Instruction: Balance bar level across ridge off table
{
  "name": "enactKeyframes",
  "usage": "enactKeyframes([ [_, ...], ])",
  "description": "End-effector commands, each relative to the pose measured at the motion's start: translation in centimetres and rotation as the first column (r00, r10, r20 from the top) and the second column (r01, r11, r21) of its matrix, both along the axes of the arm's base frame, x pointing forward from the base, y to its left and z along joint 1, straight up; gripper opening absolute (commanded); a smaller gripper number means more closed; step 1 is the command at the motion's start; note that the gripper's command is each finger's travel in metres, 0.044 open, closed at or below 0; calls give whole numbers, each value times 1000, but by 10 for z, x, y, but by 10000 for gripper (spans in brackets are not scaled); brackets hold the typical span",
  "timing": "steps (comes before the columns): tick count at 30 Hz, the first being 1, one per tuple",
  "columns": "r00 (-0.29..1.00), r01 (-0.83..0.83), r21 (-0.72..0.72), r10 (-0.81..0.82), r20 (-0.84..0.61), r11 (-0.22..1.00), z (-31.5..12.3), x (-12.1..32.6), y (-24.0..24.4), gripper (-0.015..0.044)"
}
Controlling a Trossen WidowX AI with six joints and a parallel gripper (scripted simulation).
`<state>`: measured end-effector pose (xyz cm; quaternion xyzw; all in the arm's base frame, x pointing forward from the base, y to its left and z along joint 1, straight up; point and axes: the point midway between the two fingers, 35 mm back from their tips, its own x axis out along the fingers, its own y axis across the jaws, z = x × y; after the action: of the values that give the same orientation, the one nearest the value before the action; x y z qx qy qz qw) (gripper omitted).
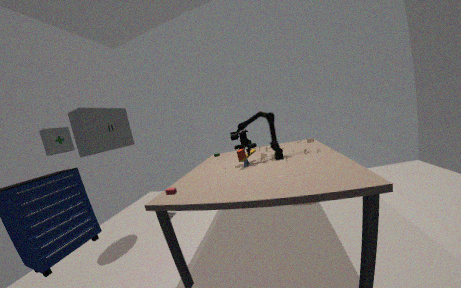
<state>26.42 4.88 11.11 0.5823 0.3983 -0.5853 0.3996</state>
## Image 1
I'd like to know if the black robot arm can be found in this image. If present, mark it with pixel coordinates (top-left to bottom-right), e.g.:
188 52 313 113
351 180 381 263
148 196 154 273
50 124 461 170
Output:
230 111 284 160

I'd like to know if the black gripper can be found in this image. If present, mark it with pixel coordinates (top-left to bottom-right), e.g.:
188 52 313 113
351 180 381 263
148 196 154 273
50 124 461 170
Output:
234 138 257 156

